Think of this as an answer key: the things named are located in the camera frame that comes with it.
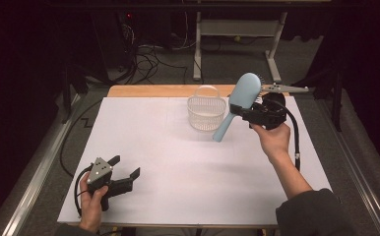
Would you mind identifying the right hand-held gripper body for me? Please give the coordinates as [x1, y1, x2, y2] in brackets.
[243, 83, 310, 131]

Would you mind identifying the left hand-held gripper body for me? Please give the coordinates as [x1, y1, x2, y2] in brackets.
[86, 156, 136, 212]

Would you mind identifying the light blue hairbrush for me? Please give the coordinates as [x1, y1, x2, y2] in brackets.
[212, 72, 265, 143]

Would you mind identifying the white plastic basket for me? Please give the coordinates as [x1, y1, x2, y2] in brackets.
[186, 85, 227, 132]

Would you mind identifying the person's right hand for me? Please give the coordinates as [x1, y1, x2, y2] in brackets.
[250, 123, 292, 162]

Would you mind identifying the person's left hand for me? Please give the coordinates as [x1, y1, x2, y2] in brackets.
[79, 172, 109, 233]

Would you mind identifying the white table sheet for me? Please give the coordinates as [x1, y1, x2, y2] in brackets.
[57, 95, 334, 228]

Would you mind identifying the black metal stand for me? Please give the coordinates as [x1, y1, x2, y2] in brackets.
[287, 65, 345, 133]
[59, 62, 91, 125]

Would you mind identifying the black computer tower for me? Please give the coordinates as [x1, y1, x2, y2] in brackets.
[91, 11, 137, 72]

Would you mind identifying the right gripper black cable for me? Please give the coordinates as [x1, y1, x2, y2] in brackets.
[270, 97, 302, 172]

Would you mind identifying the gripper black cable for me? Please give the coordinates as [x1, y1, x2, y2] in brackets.
[59, 98, 103, 217]
[270, 97, 302, 172]

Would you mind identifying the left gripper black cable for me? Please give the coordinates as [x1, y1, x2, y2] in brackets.
[59, 98, 103, 217]

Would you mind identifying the aluminium floor rail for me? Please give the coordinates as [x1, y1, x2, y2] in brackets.
[0, 92, 83, 236]
[314, 97, 380, 236]

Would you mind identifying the white metal desk frame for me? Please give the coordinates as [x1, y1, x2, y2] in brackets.
[192, 11, 289, 84]

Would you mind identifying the bundle of floor cables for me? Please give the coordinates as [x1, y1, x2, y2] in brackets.
[107, 43, 189, 86]

